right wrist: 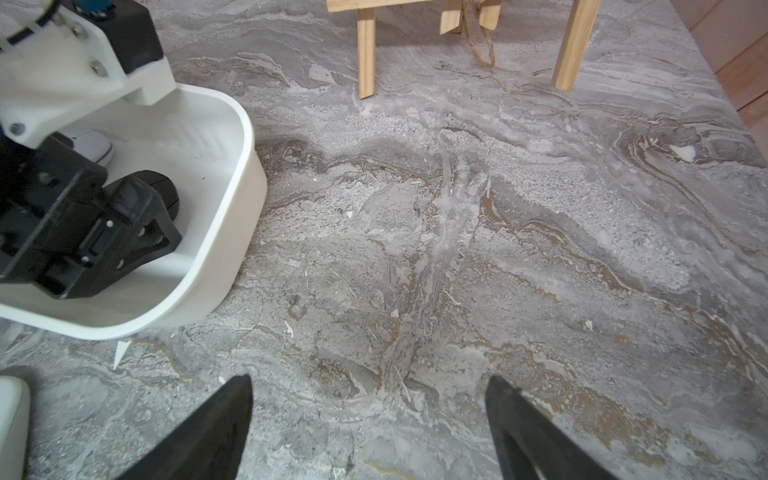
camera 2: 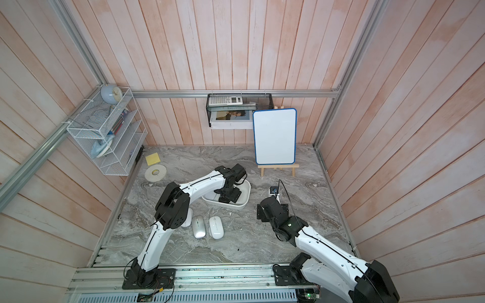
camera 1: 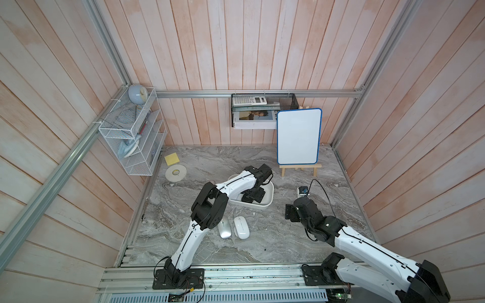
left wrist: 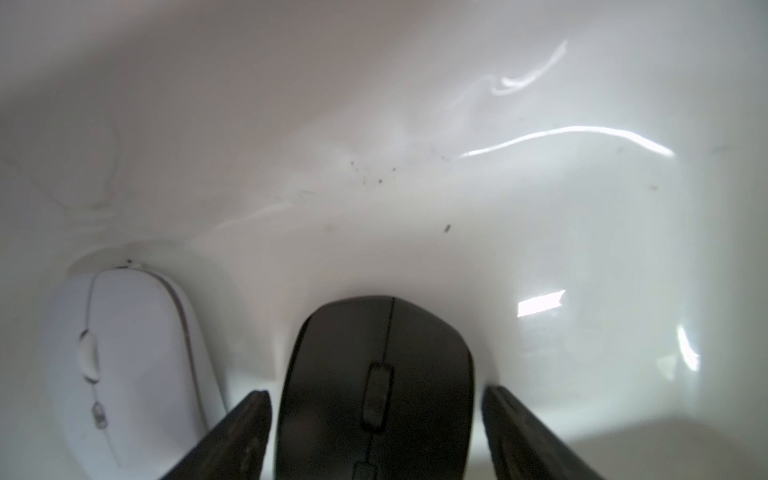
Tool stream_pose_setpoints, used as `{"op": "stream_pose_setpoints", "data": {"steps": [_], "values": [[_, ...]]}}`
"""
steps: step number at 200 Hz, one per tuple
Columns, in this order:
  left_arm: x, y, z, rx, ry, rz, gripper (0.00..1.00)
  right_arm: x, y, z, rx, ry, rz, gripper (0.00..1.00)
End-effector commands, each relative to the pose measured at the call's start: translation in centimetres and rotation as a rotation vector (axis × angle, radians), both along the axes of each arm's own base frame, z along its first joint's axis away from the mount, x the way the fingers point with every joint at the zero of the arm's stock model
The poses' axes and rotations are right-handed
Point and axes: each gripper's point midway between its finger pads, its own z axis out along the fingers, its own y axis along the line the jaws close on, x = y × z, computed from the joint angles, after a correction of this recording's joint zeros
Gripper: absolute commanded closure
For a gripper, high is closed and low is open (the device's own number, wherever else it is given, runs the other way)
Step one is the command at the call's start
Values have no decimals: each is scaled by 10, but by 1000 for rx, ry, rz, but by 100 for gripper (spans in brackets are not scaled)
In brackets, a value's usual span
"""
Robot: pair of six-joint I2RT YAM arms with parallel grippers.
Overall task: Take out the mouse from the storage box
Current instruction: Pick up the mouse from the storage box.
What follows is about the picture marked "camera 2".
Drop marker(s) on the white plastic storage box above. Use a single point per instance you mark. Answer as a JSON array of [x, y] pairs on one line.
[[213, 198]]

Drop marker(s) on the white calculator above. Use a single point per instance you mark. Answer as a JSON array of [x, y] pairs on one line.
[[224, 101]]

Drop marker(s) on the white tape roll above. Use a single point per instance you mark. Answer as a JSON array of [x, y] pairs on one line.
[[155, 173]]

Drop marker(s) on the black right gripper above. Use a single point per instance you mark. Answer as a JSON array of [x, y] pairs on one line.
[[261, 213]]

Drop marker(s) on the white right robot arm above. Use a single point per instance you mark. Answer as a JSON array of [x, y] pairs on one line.
[[325, 264]]

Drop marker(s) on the black wire basket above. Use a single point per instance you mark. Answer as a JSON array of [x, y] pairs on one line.
[[251, 102]]

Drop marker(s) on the white computer mouse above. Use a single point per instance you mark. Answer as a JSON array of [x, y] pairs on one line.
[[216, 227]]

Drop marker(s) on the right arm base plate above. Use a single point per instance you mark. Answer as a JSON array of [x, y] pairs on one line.
[[288, 275]]

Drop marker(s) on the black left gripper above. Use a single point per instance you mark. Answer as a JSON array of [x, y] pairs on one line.
[[233, 197]]

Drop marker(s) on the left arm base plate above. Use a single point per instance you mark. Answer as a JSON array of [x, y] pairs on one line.
[[154, 279]]

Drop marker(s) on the yellow sticky note pad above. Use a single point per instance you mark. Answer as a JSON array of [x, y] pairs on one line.
[[152, 159]]

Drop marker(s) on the white photo box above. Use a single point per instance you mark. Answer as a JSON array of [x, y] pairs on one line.
[[231, 120]]

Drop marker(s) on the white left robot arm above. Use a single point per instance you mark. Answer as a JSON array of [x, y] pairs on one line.
[[171, 210]]

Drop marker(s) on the small wooden easel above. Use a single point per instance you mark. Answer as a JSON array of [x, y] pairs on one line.
[[292, 167]]

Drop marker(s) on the light blue folded item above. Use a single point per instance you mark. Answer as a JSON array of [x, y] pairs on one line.
[[101, 146]]

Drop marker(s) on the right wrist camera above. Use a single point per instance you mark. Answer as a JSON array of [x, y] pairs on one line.
[[274, 192]]

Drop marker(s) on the white wire mesh shelf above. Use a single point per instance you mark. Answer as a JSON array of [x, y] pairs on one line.
[[97, 119]]

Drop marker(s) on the blue framed whiteboard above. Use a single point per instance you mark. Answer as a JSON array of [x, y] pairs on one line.
[[275, 136]]

